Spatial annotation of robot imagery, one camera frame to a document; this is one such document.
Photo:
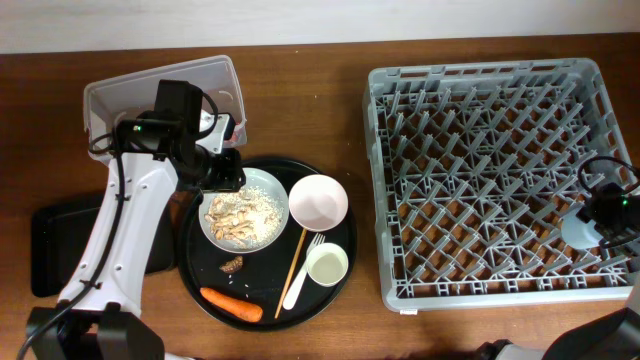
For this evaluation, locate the wooden chopstick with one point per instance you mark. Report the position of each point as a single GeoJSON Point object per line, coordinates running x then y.
{"type": "Point", "coordinates": [290, 272]}

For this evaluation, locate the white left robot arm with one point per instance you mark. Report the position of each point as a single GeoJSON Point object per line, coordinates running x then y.
{"type": "Point", "coordinates": [161, 151]}

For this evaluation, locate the cream white cup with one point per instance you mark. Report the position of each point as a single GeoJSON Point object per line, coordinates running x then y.
{"type": "Point", "coordinates": [327, 264]}

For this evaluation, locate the grey dishwasher rack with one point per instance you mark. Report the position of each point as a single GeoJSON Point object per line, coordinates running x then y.
{"type": "Point", "coordinates": [473, 167]}

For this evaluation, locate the clear plastic bin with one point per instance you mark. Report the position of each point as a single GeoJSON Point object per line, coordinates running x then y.
{"type": "Point", "coordinates": [107, 101]}

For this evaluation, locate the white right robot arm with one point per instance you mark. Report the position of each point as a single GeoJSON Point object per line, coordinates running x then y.
{"type": "Point", "coordinates": [614, 336]}

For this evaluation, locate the orange carrot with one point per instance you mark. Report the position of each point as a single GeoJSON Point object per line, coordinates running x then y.
{"type": "Point", "coordinates": [243, 310]}

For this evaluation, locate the brown food scrap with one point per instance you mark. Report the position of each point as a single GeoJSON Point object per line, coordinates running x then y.
{"type": "Point", "coordinates": [232, 266]}

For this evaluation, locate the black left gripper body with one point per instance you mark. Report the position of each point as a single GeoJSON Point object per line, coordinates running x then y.
{"type": "Point", "coordinates": [214, 172]}

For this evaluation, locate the round black tray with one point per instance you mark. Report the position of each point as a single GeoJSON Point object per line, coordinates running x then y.
{"type": "Point", "coordinates": [262, 276]}

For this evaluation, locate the pink bowl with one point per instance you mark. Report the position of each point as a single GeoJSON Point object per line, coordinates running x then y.
{"type": "Point", "coordinates": [318, 202]}

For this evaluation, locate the white plastic fork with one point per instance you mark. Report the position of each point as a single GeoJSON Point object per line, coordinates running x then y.
{"type": "Point", "coordinates": [293, 293]}

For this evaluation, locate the black rectangular bin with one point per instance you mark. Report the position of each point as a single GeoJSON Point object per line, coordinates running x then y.
{"type": "Point", "coordinates": [60, 233]}

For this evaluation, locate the grey plate with food scraps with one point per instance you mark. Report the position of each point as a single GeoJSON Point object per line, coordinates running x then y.
{"type": "Point", "coordinates": [248, 220]}

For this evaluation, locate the light blue cup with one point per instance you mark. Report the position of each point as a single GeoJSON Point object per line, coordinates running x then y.
{"type": "Point", "coordinates": [578, 231]}

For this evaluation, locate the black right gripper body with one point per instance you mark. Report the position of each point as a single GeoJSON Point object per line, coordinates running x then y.
{"type": "Point", "coordinates": [616, 218]}

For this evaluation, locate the red white wrapper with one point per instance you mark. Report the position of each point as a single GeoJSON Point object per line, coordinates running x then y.
{"type": "Point", "coordinates": [239, 136]}

